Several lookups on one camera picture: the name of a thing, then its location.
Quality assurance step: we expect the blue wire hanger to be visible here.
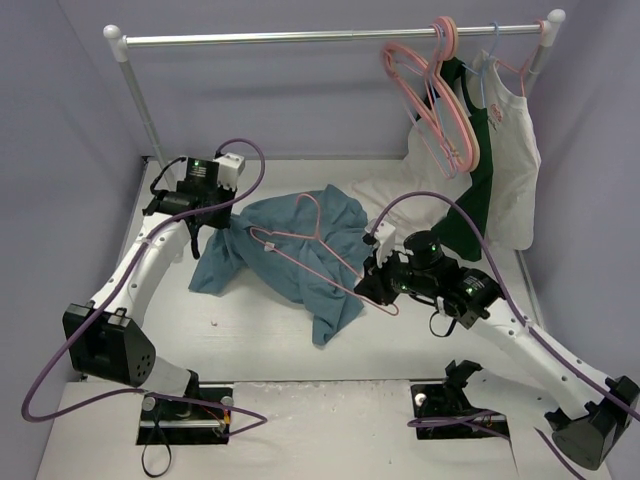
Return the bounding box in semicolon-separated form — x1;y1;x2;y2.
463;21;500;108

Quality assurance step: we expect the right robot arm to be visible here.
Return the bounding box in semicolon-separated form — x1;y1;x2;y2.
355;231;639;470

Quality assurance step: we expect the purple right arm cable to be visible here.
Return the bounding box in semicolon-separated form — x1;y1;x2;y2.
372;191;640;474

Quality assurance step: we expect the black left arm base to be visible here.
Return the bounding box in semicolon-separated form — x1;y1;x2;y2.
136;386;233;446

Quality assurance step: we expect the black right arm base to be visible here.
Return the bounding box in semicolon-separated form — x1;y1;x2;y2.
408;382;510;441

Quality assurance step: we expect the pink hanger behind thick one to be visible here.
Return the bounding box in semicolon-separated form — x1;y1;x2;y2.
380;41;458;179

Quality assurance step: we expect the pink hanger at rack end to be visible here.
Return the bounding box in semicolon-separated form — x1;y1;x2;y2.
496;20;546;98

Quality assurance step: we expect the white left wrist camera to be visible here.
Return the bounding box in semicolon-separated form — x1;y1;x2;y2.
215;153;245;191

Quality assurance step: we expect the white clothes rack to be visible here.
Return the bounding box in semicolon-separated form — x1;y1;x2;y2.
102;8;567;171

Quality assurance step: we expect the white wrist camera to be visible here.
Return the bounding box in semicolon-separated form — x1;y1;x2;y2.
363;219;396;267
215;153;245;191

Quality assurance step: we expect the thin pink wire hanger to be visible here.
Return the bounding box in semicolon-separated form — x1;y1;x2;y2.
248;192;400;317

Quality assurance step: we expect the blue t shirt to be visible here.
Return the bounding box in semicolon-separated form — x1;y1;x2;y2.
189;185;369;347

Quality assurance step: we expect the green t shirt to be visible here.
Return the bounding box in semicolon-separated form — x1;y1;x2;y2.
423;55;497;262

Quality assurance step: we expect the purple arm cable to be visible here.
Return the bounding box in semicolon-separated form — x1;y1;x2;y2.
22;138;269;440
372;191;640;474

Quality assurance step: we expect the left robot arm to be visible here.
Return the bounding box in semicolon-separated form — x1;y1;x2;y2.
62;153;245;420

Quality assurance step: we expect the black cable loop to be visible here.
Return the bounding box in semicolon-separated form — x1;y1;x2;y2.
141;419;175;477

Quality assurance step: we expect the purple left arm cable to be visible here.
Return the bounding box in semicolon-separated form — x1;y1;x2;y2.
22;138;269;440

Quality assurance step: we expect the white t shirt on hanger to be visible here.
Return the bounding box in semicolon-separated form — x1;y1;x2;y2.
469;51;541;251

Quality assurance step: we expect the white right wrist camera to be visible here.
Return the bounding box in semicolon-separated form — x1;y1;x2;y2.
363;219;396;267

